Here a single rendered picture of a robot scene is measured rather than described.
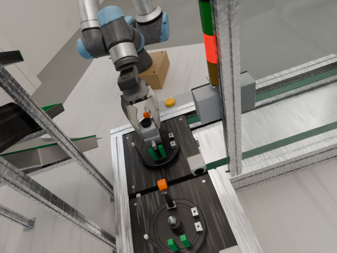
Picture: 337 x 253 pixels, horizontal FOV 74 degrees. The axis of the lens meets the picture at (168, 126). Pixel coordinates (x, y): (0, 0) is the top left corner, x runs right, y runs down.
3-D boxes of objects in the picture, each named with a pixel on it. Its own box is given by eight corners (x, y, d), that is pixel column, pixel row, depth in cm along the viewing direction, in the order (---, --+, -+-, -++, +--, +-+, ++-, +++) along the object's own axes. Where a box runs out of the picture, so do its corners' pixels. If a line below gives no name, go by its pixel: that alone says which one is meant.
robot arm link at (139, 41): (116, 35, 81) (99, 26, 71) (144, 28, 78) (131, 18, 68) (119, 57, 82) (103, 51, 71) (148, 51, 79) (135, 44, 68)
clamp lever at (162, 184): (166, 203, 57) (157, 180, 54) (174, 200, 57) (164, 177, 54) (168, 213, 54) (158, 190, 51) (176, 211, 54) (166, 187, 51)
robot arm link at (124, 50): (131, 39, 61) (103, 49, 61) (137, 55, 61) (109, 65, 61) (135, 47, 68) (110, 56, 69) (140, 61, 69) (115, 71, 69)
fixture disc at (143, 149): (136, 141, 78) (134, 137, 76) (174, 128, 77) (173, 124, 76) (141, 175, 68) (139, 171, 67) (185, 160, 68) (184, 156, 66)
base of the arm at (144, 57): (132, 58, 123) (125, 41, 116) (156, 56, 117) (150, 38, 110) (120, 75, 114) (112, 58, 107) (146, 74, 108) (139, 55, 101)
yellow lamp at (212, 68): (205, 75, 45) (202, 53, 41) (229, 67, 45) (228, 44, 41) (214, 90, 41) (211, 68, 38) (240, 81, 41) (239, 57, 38)
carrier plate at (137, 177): (124, 139, 83) (121, 135, 81) (185, 118, 82) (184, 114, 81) (130, 198, 66) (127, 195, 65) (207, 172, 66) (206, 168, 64)
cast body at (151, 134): (144, 131, 70) (136, 116, 65) (157, 127, 70) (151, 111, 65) (148, 152, 64) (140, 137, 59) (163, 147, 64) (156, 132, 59)
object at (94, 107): (97, 60, 156) (95, 57, 154) (230, 43, 129) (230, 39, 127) (43, 141, 113) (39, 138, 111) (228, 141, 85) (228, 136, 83)
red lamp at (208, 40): (202, 53, 41) (198, 27, 38) (228, 44, 41) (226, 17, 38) (211, 67, 38) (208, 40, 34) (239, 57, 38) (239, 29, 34)
